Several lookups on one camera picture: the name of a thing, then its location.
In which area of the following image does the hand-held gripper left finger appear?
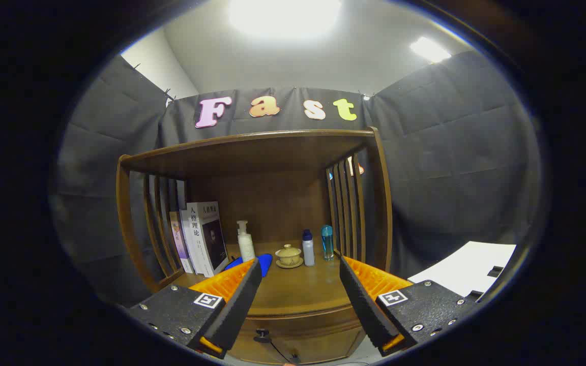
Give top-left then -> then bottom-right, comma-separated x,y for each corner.
129,258 -> 263,359

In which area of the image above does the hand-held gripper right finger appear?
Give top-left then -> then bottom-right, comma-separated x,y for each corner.
339,255 -> 483,357

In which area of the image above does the brown wooden drawer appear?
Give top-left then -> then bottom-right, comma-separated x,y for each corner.
229,305 -> 367,364

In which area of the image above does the brown wooden countertop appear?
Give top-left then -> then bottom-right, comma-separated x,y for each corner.
171,244 -> 355,317

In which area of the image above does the white filing cabinet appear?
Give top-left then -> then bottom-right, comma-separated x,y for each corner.
407,241 -> 517,300

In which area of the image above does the brown wooden cabinet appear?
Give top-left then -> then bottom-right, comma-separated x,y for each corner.
116,127 -> 393,364

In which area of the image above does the blue folded cloth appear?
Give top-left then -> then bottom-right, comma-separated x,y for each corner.
224,253 -> 274,278

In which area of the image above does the white pump bottle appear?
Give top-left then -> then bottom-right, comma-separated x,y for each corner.
237,220 -> 256,263

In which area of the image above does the clear blue bottle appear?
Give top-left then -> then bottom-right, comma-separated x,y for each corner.
321,225 -> 334,261

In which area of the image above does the thick white and black book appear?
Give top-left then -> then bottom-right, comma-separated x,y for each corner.
186,201 -> 229,278

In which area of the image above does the beige lidded tea cup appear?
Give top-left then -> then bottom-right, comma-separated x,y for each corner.
276,244 -> 302,265

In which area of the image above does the white bottle with blue cap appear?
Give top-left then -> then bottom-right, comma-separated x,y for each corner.
302,229 -> 315,267

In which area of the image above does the thin white book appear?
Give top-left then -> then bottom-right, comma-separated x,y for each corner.
180,208 -> 204,275

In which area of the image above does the purple paperback book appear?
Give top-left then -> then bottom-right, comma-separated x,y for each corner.
169,211 -> 194,274

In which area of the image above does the black backdrop cloth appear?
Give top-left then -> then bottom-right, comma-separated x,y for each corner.
51,50 -> 543,306

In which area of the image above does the small ceiling light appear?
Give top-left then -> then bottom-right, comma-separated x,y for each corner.
410,37 -> 452,64

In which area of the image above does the large ceiling light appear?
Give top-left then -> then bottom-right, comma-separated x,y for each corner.
228,0 -> 342,39

